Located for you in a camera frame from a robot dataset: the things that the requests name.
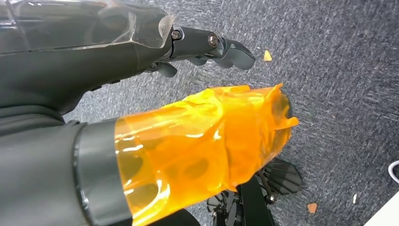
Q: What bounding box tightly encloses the black ribbed mechanism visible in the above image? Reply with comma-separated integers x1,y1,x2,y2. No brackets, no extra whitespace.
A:
207,158,303,226

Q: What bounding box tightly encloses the white panel corner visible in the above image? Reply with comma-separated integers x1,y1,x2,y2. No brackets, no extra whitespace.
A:
363,190,399,226

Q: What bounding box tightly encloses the white cable loop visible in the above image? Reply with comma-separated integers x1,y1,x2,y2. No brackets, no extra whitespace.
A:
388,160,399,185

